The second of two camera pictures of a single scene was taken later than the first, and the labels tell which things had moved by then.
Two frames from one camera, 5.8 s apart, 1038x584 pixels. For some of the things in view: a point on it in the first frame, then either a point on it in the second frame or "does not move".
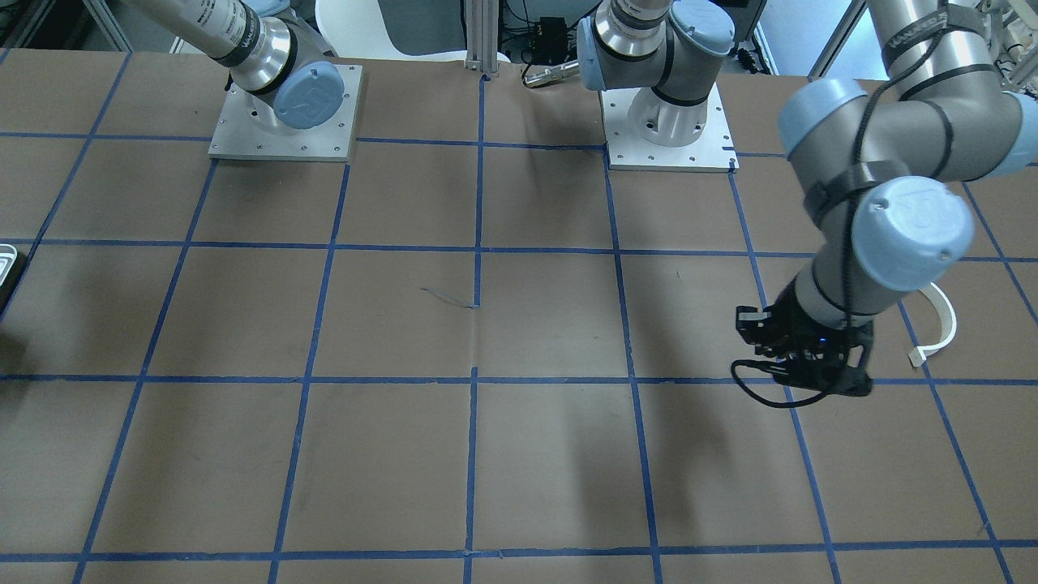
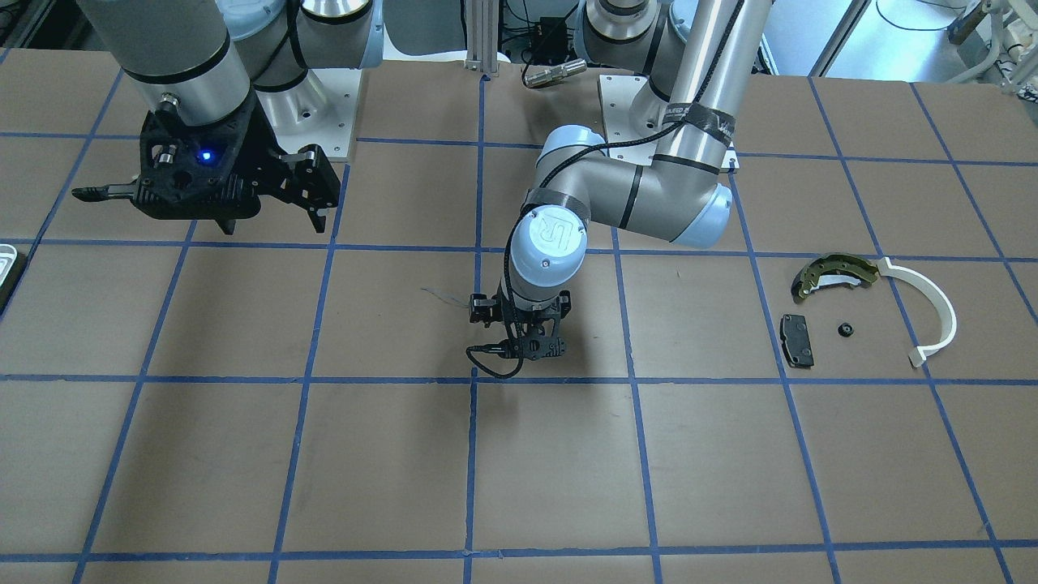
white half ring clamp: x=919 y=354 does not move
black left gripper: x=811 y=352 to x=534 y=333
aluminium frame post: x=482 y=36 does not move
